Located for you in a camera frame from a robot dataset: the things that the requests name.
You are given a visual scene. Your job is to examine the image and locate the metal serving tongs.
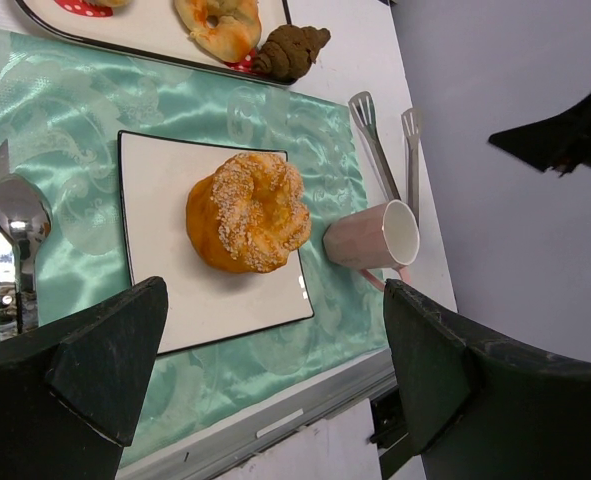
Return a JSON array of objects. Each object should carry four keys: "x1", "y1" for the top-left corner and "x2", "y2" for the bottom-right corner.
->
[{"x1": 348, "y1": 91, "x2": 422, "y2": 224}]

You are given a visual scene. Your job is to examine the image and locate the metal spoon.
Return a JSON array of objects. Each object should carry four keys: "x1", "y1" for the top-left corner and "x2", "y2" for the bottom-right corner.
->
[{"x1": 0, "y1": 174, "x2": 51, "y2": 333}]

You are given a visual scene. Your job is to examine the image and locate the brown chocolate croissant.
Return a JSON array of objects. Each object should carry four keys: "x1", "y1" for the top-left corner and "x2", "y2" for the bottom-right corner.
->
[{"x1": 251, "y1": 24, "x2": 331, "y2": 82}]

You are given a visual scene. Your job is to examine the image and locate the small round peach bun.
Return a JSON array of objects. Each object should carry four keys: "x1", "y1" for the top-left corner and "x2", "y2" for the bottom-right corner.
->
[{"x1": 88, "y1": 0, "x2": 131, "y2": 8}]

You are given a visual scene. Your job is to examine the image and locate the white square plate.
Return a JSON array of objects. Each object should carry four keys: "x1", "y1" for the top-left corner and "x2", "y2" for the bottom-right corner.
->
[{"x1": 117, "y1": 130, "x2": 314, "y2": 355}]

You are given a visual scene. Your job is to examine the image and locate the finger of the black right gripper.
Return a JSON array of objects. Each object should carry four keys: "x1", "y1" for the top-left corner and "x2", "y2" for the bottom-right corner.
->
[{"x1": 488, "y1": 93, "x2": 591, "y2": 176}]

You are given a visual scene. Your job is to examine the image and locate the aluminium table front rail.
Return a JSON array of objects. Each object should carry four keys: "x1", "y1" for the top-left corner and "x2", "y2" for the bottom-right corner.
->
[{"x1": 116, "y1": 348, "x2": 396, "y2": 479}]

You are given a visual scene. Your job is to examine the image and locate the pink mug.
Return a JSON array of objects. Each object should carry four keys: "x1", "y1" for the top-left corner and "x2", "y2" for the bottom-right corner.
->
[{"x1": 323, "y1": 200, "x2": 420, "y2": 291}]

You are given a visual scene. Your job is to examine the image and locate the glazed bagel bread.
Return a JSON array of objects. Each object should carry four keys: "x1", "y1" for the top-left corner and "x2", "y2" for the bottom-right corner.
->
[{"x1": 174, "y1": 0, "x2": 262, "y2": 63}]

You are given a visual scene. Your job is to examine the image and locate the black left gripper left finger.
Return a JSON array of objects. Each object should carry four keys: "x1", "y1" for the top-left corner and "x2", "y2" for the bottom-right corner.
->
[{"x1": 0, "y1": 276, "x2": 168, "y2": 479}]

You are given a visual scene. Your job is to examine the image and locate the teal satin placemat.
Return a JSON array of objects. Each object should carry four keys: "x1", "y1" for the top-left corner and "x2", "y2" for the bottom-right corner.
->
[{"x1": 0, "y1": 31, "x2": 386, "y2": 465}]

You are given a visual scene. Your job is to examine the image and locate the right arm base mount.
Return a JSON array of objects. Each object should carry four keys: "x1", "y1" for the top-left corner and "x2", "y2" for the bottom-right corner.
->
[{"x1": 369, "y1": 388, "x2": 414, "y2": 480}]

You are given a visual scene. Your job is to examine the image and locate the sugared orange bundt bread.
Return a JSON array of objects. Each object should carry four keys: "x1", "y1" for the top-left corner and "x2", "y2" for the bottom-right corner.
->
[{"x1": 186, "y1": 151, "x2": 312, "y2": 274}]

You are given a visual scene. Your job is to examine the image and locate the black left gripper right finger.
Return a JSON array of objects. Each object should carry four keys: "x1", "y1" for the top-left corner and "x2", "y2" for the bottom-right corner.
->
[{"x1": 383, "y1": 280, "x2": 591, "y2": 479}]

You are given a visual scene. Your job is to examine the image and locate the strawberry pattern serving tray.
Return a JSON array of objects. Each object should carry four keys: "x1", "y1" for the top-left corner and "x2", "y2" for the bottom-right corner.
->
[{"x1": 17, "y1": 1, "x2": 292, "y2": 87}]

